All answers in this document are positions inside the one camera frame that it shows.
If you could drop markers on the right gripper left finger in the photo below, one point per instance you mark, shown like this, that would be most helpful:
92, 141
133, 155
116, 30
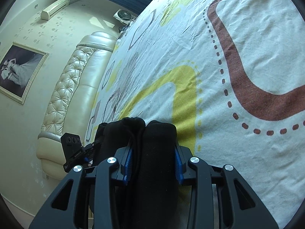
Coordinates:
68, 205

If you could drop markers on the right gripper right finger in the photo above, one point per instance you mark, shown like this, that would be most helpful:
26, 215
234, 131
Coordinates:
220, 197

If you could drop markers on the black pants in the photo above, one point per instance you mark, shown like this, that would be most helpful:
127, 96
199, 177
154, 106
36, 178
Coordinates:
149, 199

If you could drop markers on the cream tufted leather headboard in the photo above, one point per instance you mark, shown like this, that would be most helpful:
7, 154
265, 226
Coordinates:
69, 109

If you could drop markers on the framed wedding photo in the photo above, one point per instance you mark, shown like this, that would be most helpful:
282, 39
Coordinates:
19, 67

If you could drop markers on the small white desk fan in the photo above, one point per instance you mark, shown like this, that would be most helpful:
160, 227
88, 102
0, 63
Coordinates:
124, 17

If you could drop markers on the patterned white bed sheet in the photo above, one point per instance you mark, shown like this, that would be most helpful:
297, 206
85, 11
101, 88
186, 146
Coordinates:
229, 74

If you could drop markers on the white wall air conditioner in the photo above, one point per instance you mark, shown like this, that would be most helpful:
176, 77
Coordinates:
53, 9

